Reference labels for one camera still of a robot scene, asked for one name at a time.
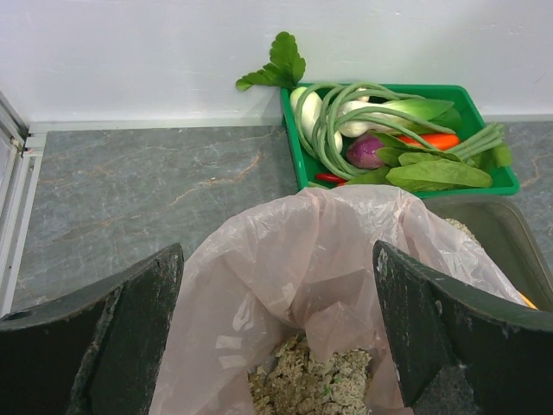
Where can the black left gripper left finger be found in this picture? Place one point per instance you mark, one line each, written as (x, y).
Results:
(97, 350)

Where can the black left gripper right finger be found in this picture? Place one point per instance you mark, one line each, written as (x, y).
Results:
(458, 349)

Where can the yellow litter scoop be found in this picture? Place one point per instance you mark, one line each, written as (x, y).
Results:
(528, 302)

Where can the dark grey litter tray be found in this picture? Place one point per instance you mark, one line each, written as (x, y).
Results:
(506, 237)

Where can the pink plastic trash bag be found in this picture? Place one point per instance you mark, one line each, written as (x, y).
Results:
(304, 262)

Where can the grey cat litter pile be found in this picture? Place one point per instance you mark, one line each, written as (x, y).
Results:
(462, 227)

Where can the cat litter in bag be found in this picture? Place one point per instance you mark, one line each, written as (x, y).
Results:
(294, 382)

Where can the green spinach leaves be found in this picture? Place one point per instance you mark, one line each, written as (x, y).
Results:
(417, 169)

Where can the red chili pepper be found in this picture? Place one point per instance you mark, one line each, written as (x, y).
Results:
(327, 177)

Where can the orange carrot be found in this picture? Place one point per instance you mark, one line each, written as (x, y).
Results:
(441, 141)

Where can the purple onion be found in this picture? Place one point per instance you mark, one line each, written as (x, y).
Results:
(362, 152)

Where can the green plastic vegetable crate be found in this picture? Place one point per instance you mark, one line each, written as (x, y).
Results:
(306, 167)

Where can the bok choy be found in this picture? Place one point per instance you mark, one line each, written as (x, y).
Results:
(419, 115)

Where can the long green beans bundle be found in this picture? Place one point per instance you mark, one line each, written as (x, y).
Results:
(330, 145)

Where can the white radish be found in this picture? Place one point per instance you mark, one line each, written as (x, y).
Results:
(309, 114)

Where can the green leafy sprig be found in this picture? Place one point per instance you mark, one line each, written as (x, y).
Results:
(285, 68)

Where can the aluminium frame post left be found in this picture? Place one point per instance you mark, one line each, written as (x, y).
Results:
(21, 158)

